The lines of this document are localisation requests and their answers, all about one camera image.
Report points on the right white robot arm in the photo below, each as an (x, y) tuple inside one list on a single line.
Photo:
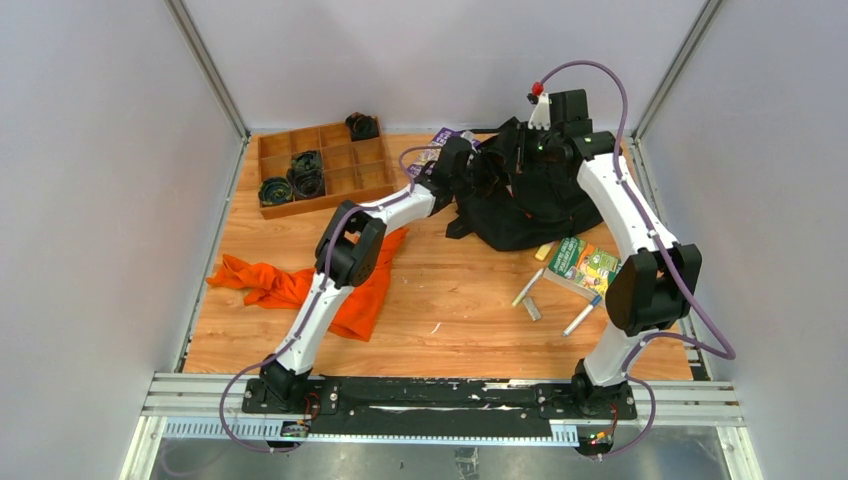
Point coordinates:
[(647, 296)]

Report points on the wooden compartment tray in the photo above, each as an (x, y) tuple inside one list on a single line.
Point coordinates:
[(359, 171)]

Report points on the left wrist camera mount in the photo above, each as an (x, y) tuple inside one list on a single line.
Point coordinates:
[(470, 137)]

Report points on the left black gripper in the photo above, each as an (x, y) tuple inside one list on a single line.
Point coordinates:
[(478, 168)]

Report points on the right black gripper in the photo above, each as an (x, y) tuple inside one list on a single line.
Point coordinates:
[(531, 134)]

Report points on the black backpack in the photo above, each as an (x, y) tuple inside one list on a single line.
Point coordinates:
[(515, 195)]

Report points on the white marker pen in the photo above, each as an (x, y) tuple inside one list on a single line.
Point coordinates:
[(581, 317)]

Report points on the dark coiled roll back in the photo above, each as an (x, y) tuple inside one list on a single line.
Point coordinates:
[(362, 127)]

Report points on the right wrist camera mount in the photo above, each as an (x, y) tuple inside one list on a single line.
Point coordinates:
[(540, 118)]

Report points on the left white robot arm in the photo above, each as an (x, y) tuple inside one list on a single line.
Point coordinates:
[(347, 255)]

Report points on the yellow-green pencil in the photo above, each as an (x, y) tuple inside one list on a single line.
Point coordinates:
[(527, 287)]

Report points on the purple Treehouse book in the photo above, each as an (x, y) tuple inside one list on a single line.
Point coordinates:
[(425, 159)]

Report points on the green Treehouse book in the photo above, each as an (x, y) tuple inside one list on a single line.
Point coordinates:
[(582, 268)]

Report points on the dark coiled roll front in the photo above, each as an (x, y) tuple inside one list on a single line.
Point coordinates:
[(275, 191)]

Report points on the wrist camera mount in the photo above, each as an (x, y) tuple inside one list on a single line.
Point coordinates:
[(470, 137), (540, 118)]

